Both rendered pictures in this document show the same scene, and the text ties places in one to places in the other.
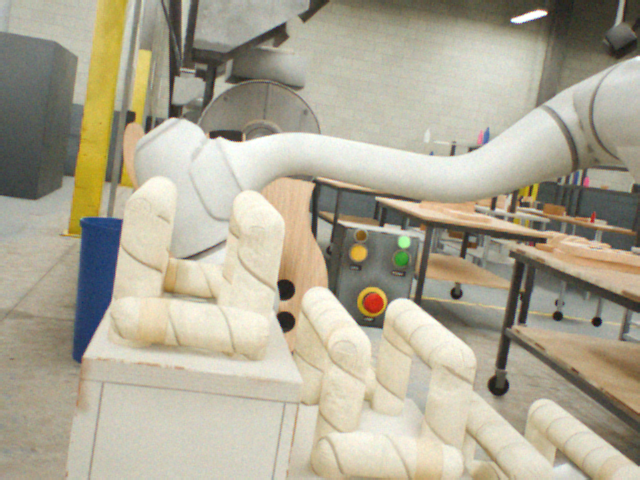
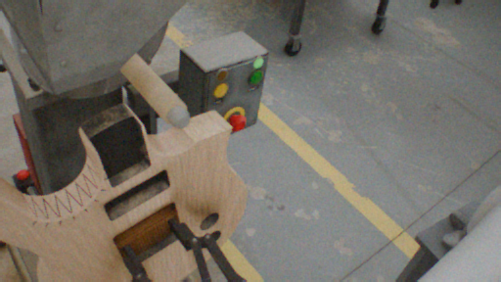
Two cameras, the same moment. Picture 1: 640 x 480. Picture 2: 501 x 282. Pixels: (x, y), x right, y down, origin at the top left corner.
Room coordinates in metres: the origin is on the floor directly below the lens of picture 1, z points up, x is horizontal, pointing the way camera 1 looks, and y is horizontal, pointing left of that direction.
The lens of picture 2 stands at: (1.05, 0.25, 1.60)
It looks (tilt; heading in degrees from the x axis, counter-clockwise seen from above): 42 degrees down; 325
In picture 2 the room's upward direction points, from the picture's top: 10 degrees clockwise
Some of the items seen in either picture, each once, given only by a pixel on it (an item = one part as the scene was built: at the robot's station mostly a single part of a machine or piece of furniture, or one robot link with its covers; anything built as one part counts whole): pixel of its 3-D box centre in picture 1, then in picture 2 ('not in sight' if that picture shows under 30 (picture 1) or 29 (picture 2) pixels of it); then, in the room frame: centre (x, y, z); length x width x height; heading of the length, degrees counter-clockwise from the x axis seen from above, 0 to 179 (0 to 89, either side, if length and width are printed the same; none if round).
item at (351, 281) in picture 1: (349, 281); (193, 86); (1.79, -0.09, 0.99); 0.24 x 0.21 x 0.26; 10
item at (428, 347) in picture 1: (425, 336); not in sight; (0.71, -0.11, 1.12); 0.20 x 0.03 x 0.03; 9
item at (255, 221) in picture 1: (255, 216); not in sight; (0.68, 0.05, 1.20); 0.20 x 0.03 x 0.03; 9
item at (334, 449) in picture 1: (389, 456); not in sight; (0.61, -0.08, 1.04); 0.11 x 0.03 x 0.03; 100
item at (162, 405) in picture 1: (181, 423); not in sight; (0.68, 0.08, 1.02); 0.27 x 0.15 x 0.17; 10
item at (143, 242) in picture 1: (138, 276); not in sight; (0.59, 0.12, 1.15); 0.03 x 0.03 x 0.09
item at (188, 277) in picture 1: (193, 278); not in sight; (0.77, 0.10, 1.12); 0.11 x 0.03 x 0.03; 100
